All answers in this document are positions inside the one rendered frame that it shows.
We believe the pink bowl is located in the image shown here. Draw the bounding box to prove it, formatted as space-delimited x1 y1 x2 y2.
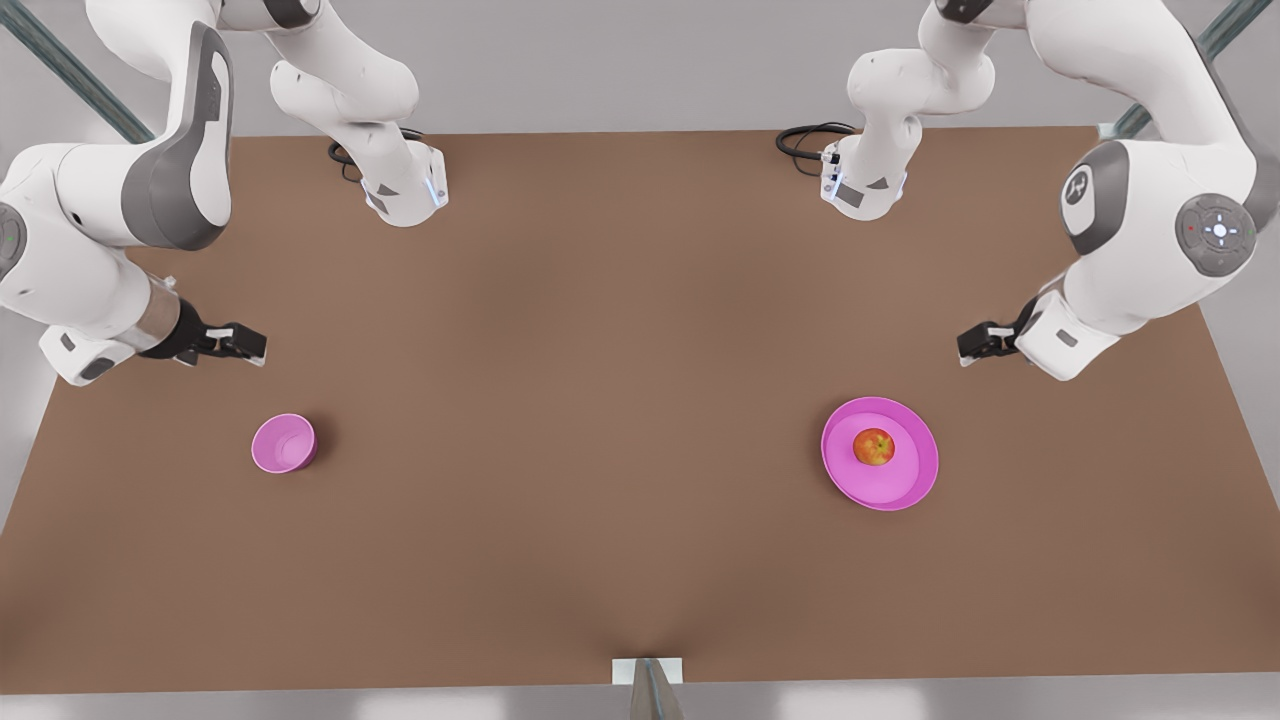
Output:
251 413 320 475

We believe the pink plate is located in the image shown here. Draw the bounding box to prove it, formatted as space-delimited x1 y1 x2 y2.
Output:
821 397 941 513

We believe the black cable loop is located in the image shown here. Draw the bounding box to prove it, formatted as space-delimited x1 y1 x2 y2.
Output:
327 127 427 186
775 121 862 182

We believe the silver frame post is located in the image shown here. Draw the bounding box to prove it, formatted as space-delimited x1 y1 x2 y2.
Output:
1098 0 1277 142
611 656 686 720
0 0 157 147

